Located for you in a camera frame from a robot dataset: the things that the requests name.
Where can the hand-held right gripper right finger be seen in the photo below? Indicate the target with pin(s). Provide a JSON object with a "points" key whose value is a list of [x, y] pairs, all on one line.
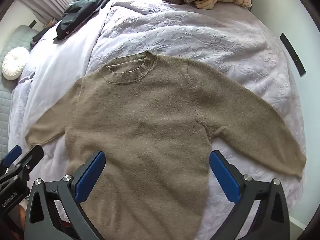
{"points": [[223, 175]]}

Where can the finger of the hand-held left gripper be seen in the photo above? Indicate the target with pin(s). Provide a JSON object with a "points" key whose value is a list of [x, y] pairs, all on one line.
{"points": [[31, 156], [11, 155]]}

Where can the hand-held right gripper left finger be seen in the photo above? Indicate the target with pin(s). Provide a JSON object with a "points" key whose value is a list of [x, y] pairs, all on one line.
{"points": [[91, 172]]}

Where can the tan knit sweater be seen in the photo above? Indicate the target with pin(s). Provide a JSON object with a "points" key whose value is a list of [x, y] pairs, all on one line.
{"points": [[150, 130]]}

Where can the grey quilted mattress pad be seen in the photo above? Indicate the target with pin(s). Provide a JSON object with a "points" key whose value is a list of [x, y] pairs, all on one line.
{"points": [[6, 110]]}

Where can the white round pleated cushion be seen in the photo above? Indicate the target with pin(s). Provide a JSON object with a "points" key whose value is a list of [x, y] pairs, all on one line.
{"points": [[15, 63]]}

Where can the lilac smooth fleece blanket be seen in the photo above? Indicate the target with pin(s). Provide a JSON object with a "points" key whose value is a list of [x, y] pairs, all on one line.
{"points": [[62, 67]]}

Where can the small black object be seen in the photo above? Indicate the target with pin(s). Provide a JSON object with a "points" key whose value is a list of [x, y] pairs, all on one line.
{"points": [[32, 23]]}

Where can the black jacket plaid lining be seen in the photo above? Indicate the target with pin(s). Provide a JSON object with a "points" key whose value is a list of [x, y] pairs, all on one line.
{"points": [[70, 27]]}

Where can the black flat bar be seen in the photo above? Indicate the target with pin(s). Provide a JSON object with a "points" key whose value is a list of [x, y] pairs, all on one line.
{"points": [[292, 55]]}

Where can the lilac embossed quilt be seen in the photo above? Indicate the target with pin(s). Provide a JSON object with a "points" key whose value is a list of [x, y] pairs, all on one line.
{"points": [[200, 35]]}

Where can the dark green garment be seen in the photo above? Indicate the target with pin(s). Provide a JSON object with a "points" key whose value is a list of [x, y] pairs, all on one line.
{"points": [[85, 3]]}

